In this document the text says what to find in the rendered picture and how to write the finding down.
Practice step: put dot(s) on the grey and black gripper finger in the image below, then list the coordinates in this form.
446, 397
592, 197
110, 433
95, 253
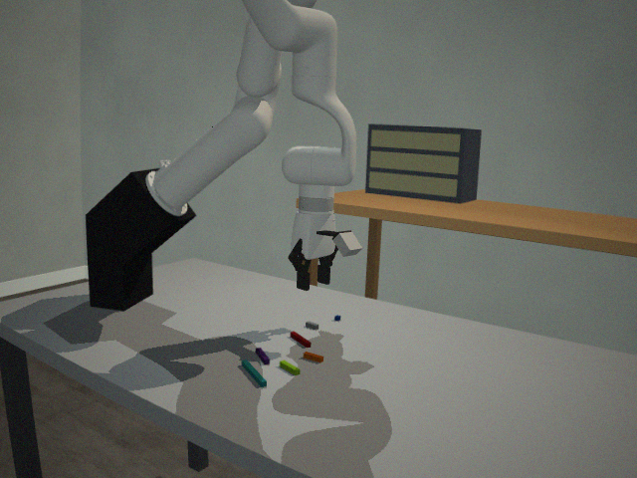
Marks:
303, 276
324, 267

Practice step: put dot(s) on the purple rod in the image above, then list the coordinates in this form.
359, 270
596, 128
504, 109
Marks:
263, 357

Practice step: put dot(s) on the orange rod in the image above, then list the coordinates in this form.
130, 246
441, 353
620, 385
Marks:
313, 357

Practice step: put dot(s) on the turquoise rod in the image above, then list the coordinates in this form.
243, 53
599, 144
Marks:
253, 373

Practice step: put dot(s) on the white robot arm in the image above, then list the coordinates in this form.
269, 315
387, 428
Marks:
311, 35

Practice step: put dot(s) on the lime green rod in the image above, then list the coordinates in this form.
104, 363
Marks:
289, 367

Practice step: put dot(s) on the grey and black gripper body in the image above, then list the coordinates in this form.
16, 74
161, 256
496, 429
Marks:
306, 225

